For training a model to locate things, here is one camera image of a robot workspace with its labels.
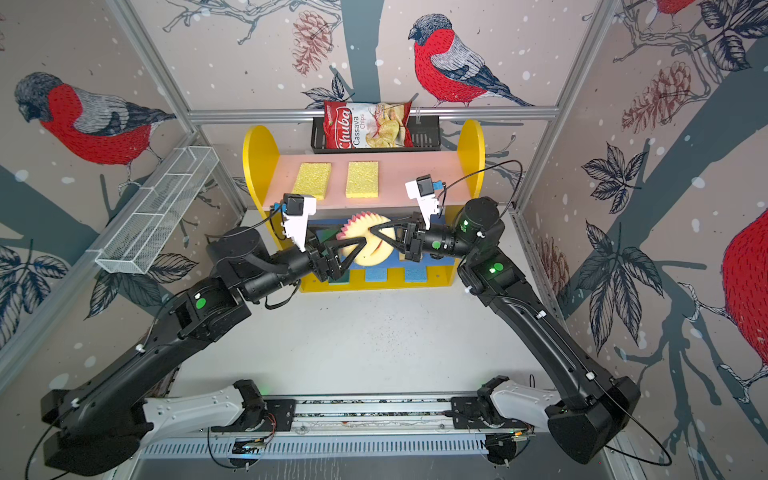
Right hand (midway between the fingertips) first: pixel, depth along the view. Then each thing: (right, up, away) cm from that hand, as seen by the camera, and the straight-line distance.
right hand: (365, 237), depth 55 cm
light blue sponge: (+13, -13, +43) cm, 47 cm away
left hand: (-2, +1, -3) cm, 4 cm away
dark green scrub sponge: (-11, -15, +41) cm, 45 cm away
